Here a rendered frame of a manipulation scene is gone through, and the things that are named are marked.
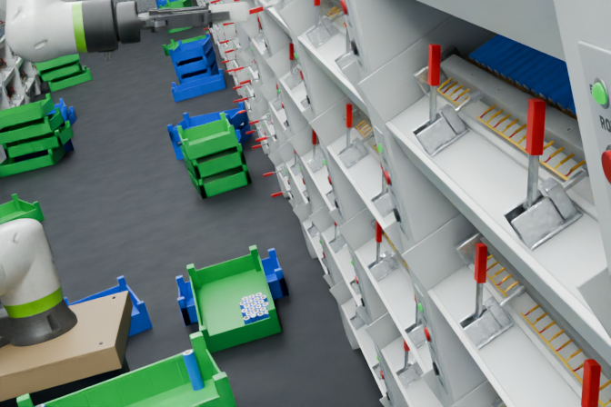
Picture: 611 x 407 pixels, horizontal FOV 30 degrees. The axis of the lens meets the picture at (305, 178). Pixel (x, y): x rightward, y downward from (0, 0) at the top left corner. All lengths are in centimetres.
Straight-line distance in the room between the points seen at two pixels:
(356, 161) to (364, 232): 24
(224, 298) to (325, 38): 157
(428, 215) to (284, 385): 154
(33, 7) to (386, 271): 78
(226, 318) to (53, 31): 124
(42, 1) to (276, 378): 112
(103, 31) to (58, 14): 8
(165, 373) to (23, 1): 71
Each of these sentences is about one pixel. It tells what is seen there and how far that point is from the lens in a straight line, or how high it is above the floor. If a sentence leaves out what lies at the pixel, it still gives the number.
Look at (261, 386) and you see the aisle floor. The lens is 272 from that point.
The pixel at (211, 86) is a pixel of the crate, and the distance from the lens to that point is 644.
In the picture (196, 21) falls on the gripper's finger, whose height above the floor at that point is 91.
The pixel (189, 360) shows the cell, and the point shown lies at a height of 46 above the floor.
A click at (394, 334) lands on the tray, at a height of 33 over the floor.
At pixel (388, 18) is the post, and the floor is 97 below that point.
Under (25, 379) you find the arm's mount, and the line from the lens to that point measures 236.
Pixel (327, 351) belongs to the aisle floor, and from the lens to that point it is 280.
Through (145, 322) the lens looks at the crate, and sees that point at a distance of 326.
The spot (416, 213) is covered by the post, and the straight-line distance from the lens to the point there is 119.
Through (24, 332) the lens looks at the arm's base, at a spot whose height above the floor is 36.
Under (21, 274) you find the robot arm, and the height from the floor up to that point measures 48.
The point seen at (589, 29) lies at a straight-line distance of 51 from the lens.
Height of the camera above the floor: 116
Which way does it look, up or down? 16 degrees down
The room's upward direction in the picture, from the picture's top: 15 degrees counter-clockwise
